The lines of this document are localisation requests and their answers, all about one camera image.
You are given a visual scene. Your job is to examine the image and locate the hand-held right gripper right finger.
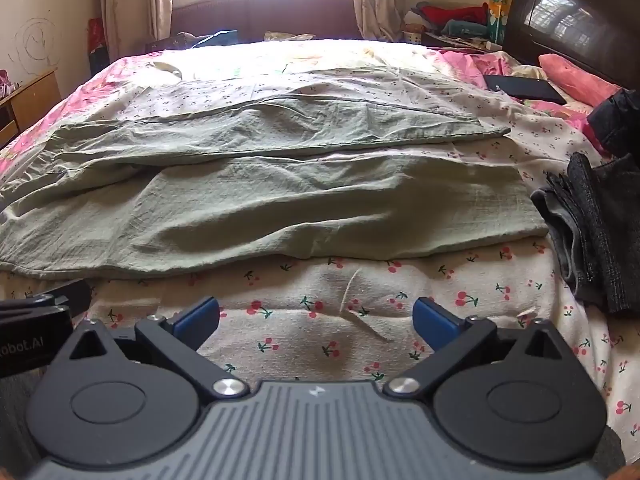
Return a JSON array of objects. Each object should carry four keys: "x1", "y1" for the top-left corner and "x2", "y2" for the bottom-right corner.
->
[{"x1": 384, "y1": 297, "x2": 568, "y2": 401}]

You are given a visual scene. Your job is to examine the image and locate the pink pillow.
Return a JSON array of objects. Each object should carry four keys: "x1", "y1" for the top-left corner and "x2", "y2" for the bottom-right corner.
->
[{"x1": 538, "y1": 53, "x2": 622, "y2": 109}]

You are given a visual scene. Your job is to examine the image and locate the dark wooden headboard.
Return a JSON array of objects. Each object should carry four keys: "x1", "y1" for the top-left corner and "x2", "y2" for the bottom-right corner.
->
[{"x1": 502, "y1": 0, "x2": 640, "y2": 92}]

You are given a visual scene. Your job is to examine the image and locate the dark blue bag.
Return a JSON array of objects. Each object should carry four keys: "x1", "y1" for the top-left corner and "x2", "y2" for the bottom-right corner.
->
[{"x1": 189, "y1": 30, "x2": 239, "y2": 49}]

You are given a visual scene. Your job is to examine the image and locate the yellowish plastic bag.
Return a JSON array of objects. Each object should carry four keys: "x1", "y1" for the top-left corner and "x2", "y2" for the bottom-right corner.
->
[{"x1": 263, "y1": 30, "x2": 317, "y2": 42}]

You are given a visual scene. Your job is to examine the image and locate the wooden cabinet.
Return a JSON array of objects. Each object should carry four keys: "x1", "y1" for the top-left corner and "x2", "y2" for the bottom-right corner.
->
[{"x1": 0, "y1": 67, "x2": 62, "y2": 149}]

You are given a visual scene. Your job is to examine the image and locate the yellow green package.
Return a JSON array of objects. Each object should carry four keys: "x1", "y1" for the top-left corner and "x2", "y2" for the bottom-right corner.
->
[{"x1": 485, "y1": 0, "x2": 514, "y2": 44}]

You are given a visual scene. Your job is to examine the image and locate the red bag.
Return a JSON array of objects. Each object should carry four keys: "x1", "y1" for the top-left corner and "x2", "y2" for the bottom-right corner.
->
[{"x1": 87, "y1": 17, "x2": 110, "y2": 69}]

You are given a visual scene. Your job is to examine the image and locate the pink floral quilt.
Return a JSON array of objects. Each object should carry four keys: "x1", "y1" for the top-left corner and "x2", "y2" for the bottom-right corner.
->
[{"x1": 0, "y1": 39, "x2": 608, "y2": 176}]

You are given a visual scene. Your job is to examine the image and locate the cherry print bedsheet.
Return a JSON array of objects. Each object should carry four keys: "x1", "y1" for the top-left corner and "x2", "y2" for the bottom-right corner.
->
[{"x1": 0, "y1": 52, "x2": 640, "y2": 466}]

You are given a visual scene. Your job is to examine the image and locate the green pants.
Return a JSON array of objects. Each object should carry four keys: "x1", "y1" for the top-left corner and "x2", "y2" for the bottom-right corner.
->
[{"x1": 0, "y1": 95, "x2": 551, "y2": 279}]

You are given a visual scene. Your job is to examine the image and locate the pile of dark jeans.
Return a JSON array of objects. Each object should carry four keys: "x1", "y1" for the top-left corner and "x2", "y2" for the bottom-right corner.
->
[{"x1": 530, "y1": 152, "x2": 640, "y2": 317}]

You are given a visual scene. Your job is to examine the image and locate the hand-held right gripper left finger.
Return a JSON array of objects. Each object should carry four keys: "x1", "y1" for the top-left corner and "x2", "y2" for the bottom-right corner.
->
[{"x1": 64, "y1": 296, "x2": 251, "y2": 402}]

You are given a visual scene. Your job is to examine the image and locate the black jacket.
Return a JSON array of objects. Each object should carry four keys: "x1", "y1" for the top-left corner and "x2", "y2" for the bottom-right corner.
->
[{"x1": 586, "y1": 88, "x2": 640, "y2": 159}]

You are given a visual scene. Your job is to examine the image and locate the pile of colourful clothes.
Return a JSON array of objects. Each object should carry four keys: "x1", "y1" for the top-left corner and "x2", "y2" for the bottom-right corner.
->
[{"x1": 404, "y1": 2, "x2": 492, "y2": 39}]

